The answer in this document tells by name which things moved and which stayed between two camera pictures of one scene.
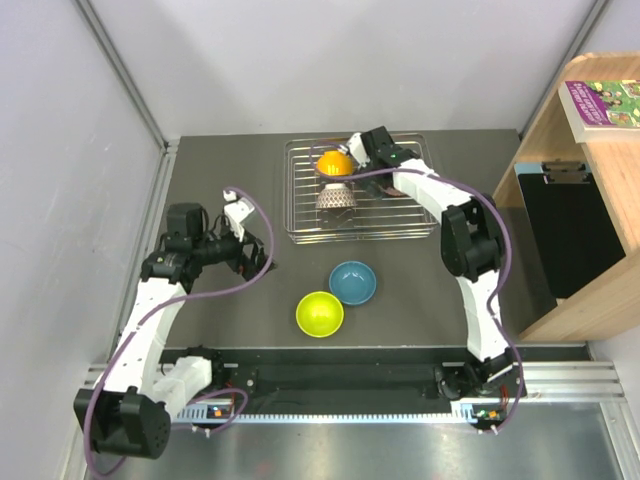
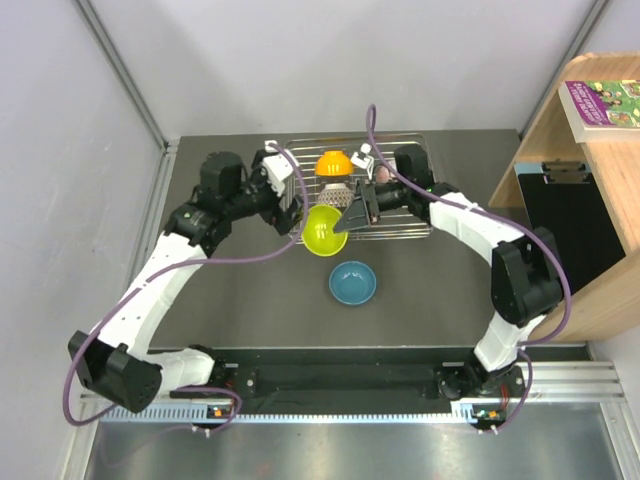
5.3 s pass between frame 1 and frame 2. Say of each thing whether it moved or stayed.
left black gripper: moved
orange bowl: stayed
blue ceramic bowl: stayed
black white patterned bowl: stayed
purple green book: stayed
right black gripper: moved
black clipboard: stayed
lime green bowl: moved
